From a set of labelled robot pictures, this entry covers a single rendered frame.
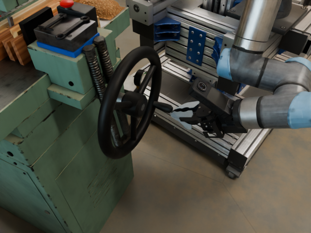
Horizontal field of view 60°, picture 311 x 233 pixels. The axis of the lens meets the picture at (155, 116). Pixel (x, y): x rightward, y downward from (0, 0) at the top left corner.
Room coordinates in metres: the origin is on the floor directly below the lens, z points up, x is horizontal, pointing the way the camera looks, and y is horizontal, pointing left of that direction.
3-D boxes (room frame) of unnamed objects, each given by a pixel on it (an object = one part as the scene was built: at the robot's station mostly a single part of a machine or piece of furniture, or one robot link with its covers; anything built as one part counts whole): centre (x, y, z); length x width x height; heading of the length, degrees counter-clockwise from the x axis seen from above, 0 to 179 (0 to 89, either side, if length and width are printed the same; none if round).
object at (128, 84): (0.80, 0.12, 0.58); 0.12 x 0.08 x 0.08; 64
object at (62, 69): (0.54, 0.19, 0.91); 0.15 x 0.14 x 0.09; 154
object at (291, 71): (0.50, -0.31, 0.87); 0.11 x 0.11 x 0.08; 64
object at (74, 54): (0.54, 0.18, 0.99); 0.13 x 0.11 x 0.06; 154
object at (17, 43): (0.62, 0.27, 0.93); 0.22 x 0.01 x 0.06; 154
